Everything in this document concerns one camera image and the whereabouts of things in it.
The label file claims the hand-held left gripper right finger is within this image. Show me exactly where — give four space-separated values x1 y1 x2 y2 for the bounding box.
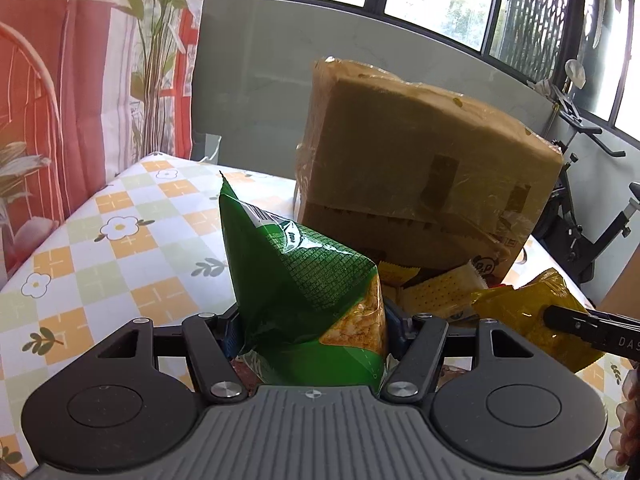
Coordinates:
380 302 546 404

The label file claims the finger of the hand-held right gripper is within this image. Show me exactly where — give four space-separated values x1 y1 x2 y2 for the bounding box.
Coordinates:
543 305 608 345

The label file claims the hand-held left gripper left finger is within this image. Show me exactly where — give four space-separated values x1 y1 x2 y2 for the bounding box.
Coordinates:
97 304 251 404

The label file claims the yellow snack bag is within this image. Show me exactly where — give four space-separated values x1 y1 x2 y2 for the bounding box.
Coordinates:
470 267 606 373

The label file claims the green snack bag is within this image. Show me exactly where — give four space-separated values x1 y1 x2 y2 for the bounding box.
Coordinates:
218 171 391 395

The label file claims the taped cardboard box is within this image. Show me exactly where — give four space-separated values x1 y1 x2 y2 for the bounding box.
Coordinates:
294 57 565 286

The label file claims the orange snack packet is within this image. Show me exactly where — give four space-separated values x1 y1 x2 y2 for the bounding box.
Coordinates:
377 260 422 288

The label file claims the white cracker packet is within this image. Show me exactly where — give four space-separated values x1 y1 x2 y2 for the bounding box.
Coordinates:
400 261 493 321

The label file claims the black exercise bike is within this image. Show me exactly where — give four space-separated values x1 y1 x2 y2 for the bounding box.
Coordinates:
530 59 640 286

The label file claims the checked floral tablecloth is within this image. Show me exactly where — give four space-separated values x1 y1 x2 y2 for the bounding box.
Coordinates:
0 152 640 480

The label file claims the red printed curtain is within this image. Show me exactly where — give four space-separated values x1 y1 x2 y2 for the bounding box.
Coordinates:
0 0 212 286

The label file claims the black framed window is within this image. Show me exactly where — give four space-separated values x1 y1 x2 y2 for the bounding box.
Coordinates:
206 0 640 147

